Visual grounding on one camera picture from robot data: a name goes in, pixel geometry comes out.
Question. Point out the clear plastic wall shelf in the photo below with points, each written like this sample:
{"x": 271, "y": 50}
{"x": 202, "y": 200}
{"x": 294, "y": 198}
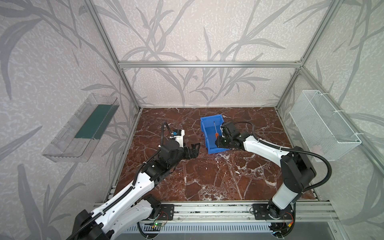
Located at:
{"x": 78, "y": 139}

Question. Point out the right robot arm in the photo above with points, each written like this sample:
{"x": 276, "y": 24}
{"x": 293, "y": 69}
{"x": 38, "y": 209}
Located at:
{"x": 296, "y": 168}

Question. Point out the green circuit board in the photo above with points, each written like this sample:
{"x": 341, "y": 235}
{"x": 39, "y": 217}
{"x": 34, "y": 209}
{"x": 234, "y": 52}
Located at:
{"x": 158, "y": 225}

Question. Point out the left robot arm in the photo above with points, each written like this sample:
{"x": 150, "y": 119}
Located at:
{"x": 133, "y": 203}

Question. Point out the aluminium corner post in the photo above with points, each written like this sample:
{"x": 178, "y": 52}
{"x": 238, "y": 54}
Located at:
{"x": 324, "y": 24}
{"x": 92, "y": 10}

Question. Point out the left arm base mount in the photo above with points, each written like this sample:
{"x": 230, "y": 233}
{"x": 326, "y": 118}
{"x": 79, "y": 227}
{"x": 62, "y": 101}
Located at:
{"x": 164, "y": 212}

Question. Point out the blue plastic bin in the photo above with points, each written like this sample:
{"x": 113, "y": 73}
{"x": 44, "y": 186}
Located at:
{"x": 207, "y": 127}

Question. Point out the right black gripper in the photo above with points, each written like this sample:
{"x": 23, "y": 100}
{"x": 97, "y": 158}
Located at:
{"x": 222, "y": 139}

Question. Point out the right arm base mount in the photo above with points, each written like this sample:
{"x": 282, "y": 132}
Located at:
{"x": 261, "y": 211}

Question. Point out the left aluminium corner post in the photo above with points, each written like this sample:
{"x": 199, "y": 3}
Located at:
{"x": 92, "y": 10}

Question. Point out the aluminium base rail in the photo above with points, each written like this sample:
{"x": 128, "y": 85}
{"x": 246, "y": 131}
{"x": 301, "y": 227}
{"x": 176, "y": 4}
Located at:
{"x": 237, "y": 211}

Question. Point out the right aluminium corner post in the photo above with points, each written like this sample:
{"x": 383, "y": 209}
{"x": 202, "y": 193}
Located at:
{"x": 324, "y": 24}

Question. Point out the white wire mesh basket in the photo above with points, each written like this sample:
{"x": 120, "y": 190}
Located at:
{"x": 322, "y": 127}

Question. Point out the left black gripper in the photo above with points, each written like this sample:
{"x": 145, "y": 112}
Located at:
{"x": 187, "y": 151}

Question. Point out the orange handled screwdriver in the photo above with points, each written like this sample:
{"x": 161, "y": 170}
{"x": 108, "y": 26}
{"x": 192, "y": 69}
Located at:
{"x": 216, "y": 130}

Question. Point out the aluminium frame horizontal bar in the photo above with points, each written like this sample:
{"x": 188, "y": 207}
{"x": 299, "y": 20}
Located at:
{"x": 207, "y": 64}

